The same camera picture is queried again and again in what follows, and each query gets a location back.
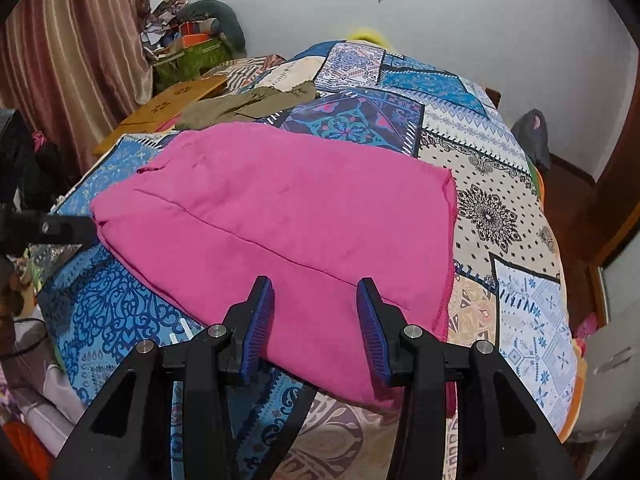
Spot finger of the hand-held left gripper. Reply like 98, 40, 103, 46
36, 212, 99, 249

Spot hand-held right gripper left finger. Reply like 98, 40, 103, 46
50, 275, 322, 480

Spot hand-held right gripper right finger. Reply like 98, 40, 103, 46
355, 277, 581, 480

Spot pink pants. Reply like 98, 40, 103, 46
90, 122, 459, 415

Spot striped brown curtain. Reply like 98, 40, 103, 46
0, 0, 157, 177

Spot yellow wooden board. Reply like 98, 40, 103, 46
92, 74, 229, 157

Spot patchwork printed bedspread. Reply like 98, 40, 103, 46
37, 40, 585, 480

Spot olive green garment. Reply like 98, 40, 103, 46
175, 81, 321, 132

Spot pile of clothes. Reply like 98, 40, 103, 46
140, 0, 249, 95

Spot white padded furniture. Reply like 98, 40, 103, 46
562, 310, 640, 443

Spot dark grey cloth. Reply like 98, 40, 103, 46
511, 108, 552, 171

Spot brown wooden door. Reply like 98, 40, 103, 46
587, 50, 640, 271

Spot yellow fluffy item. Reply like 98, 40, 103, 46
347, 27, 392, 47

